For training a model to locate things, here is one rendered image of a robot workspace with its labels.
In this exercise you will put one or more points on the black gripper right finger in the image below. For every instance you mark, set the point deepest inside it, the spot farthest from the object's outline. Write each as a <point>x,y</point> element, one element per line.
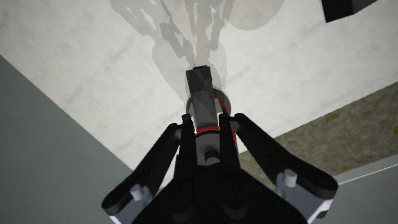
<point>309,189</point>

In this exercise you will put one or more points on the dark grey round disc with center stud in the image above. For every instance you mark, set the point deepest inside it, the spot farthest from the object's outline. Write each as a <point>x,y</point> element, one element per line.
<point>218,94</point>

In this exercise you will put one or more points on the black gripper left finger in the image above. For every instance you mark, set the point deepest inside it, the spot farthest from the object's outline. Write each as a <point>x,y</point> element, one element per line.
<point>132,195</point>

